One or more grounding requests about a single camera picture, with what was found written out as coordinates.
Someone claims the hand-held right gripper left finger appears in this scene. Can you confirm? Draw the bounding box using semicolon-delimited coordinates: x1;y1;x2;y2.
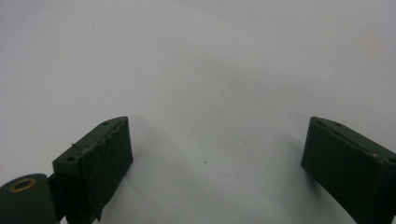
51;116;134;224

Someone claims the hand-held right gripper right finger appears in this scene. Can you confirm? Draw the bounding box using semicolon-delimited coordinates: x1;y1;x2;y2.
300;116;396;224

